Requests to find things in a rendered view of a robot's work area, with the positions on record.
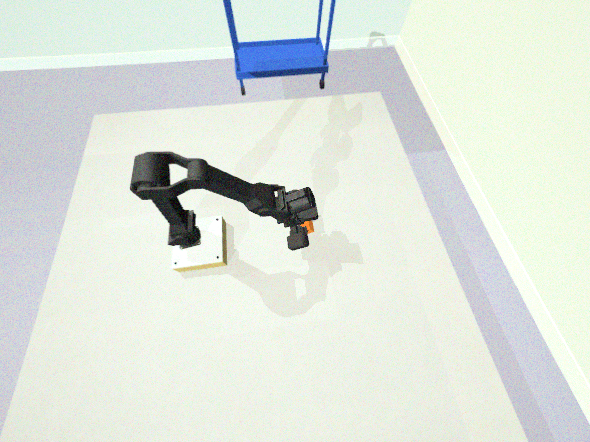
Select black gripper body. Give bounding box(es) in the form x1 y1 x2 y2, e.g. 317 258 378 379
277 213 309 251

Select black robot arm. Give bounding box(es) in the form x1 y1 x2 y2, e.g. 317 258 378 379
130 152 318 250

